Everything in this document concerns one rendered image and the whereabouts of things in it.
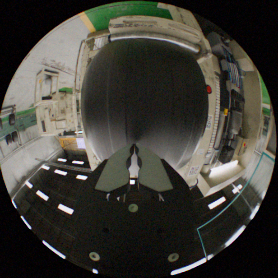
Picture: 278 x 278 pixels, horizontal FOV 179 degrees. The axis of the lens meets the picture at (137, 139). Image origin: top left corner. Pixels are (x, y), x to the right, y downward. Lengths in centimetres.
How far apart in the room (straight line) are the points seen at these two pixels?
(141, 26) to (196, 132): 38
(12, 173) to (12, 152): 185
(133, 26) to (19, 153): 1140
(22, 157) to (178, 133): 1156
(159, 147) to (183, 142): 5
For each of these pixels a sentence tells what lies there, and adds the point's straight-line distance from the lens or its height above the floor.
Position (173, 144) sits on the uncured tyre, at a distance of 16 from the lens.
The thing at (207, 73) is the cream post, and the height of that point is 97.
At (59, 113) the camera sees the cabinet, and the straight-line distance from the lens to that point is 456.
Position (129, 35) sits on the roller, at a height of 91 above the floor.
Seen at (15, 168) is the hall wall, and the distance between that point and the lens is 1143.
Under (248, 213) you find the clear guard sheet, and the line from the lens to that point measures 76.
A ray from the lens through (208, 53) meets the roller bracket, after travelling 41.
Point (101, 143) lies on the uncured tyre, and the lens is 16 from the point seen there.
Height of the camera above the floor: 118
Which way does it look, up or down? 21 degrees up
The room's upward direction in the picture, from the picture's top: 180 degrees clockwise
